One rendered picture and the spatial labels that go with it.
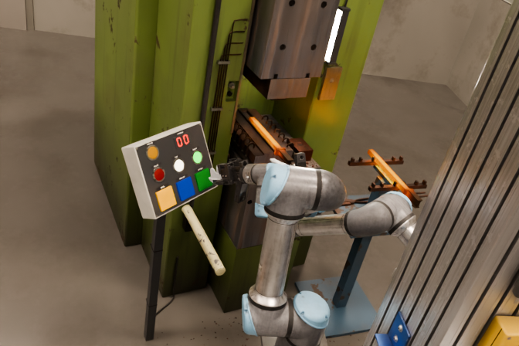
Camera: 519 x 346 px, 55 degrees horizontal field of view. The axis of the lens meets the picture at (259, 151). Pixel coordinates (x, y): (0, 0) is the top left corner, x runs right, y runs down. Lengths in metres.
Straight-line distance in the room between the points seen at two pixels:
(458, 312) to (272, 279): 0.56
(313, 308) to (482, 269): 0.66
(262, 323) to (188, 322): 1.31
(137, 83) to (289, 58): 0.83
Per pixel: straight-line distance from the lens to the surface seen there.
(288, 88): 2.17
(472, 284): 1.06
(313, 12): 2.09
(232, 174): 1.87
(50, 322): 2.83
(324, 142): 2.66
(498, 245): 1.01
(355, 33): 2.44
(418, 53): 6.66
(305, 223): 1.98
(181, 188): 1.94
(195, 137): 2.00
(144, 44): 2.49
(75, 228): 3.31
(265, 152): 2.31
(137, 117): 2.65
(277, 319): 1.54
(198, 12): 2.02
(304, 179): 1.34
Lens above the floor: 2.16
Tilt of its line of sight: 31 degrees down
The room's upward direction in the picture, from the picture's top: 12 degrees clockwise
